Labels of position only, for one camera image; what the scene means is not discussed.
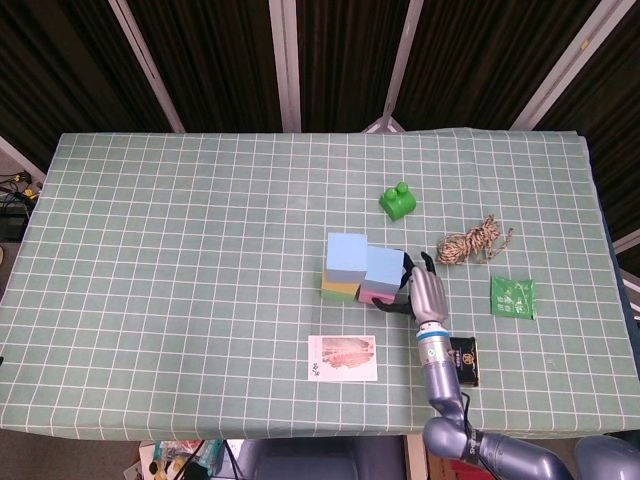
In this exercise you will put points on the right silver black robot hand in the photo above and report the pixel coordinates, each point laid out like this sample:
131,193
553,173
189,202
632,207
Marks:
429,295

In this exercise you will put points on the light blue foam cube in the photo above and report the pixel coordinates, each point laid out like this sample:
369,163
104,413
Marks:
382,270
345,257

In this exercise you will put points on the pink foam cube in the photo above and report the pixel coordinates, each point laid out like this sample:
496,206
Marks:
367,296

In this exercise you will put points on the blue-grey robot shoulder shell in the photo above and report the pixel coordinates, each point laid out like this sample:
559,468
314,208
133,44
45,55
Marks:
607,460

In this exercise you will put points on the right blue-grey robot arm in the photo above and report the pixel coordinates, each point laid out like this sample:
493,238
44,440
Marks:
442,370

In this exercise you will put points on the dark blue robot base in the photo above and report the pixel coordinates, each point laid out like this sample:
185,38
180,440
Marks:
320,462

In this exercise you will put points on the black gold meat tin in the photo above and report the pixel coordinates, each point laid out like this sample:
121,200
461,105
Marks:
467,362

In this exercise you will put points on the green sachet packet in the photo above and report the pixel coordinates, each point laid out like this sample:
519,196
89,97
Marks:
512,297

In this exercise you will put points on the green foam cube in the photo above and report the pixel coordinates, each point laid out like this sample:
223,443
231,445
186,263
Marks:
337,297

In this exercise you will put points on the yellow foam cube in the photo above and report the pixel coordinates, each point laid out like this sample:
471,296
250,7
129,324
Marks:
337,287

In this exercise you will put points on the green studded toy brick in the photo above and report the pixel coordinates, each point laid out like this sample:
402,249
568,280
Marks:
397,205

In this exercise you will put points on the white picture postcard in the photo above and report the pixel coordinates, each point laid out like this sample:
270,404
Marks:
342,357

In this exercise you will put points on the white table leg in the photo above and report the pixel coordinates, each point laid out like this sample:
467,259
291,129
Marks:
414,457

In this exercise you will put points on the green checked tablecloth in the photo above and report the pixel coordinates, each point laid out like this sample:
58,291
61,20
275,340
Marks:
175,275

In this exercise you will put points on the colourful snack bags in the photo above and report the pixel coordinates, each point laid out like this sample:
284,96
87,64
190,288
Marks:
170,460

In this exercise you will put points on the dark brown curtain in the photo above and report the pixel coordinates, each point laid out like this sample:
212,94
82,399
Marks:
220,55

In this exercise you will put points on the white frame post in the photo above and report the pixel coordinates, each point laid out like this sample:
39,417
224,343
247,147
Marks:
286,65
565,65
400,65
150,70

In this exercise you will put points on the white side frame bar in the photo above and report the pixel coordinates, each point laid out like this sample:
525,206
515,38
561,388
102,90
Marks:
22,152

